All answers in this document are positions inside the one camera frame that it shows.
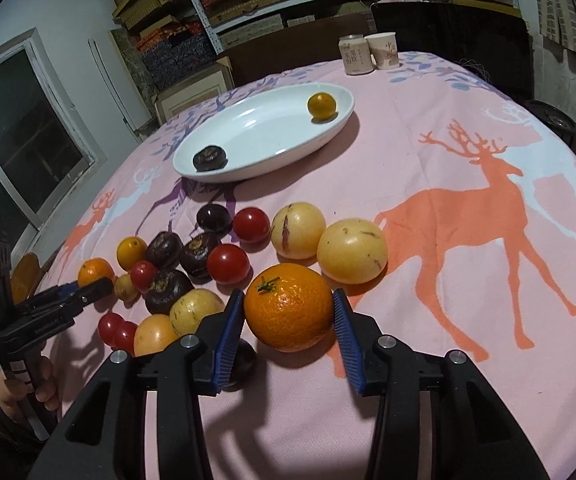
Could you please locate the pale yellow round fruit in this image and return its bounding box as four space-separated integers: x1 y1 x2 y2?
317 218 388 285

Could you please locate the left window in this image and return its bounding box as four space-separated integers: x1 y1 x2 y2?
0 28 107 262

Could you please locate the small yellow tomato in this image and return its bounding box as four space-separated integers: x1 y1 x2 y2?
116 236 148 272

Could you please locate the yellow orange tomato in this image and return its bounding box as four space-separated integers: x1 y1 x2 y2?
307 92 337 122

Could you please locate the large orange mandarin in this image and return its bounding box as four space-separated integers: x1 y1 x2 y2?
78 258 116 287

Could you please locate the person's left hand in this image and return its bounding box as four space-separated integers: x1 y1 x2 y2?
0 356 60 422

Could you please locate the red cherry tomato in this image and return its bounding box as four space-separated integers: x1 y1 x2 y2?
112 321 138 356

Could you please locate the dark purple plum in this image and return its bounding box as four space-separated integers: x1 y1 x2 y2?
196 203 233 237

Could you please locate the wooden chair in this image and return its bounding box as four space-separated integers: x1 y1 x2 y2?
10 252 44 304

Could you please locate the pink drink can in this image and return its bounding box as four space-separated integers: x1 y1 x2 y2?
339 35 375 76

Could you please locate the black round stool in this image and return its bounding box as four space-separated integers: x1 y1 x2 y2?
524 100 576 155

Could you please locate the dark brown board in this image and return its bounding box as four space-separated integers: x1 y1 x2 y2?
223 13 370 86

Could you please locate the striped pepino melon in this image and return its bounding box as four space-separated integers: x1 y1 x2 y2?
169 288 225 337
271 202 327 260

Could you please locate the pink deer tablecloth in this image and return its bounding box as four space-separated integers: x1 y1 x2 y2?
45 52 576 479

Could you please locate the framed cardboard box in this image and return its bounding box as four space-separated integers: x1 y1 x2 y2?
153 56 235 126

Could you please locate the white oval plate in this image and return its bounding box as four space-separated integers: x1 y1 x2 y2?
173 82 355 183

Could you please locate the paper cup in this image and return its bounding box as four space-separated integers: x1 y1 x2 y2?
365 32 401 70

